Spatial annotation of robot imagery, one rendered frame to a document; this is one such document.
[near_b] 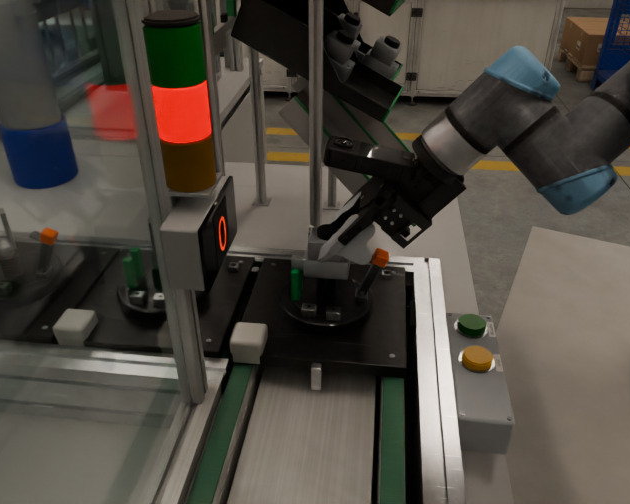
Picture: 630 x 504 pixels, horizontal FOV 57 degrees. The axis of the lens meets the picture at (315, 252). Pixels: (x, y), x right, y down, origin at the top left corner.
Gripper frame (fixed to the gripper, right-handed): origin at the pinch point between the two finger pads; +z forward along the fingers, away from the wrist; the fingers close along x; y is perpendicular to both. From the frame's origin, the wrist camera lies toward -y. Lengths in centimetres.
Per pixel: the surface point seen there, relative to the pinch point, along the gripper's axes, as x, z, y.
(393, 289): 5.2, 1.8, 15.3
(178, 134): -21.3, -11.2, -23.8
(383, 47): 39.8, -17.3, -6.3
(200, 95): -19.9, -14.9, -24.3
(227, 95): 132, 50, -23
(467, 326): -2.8, -5.3, 23.3
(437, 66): 394, 33, 87
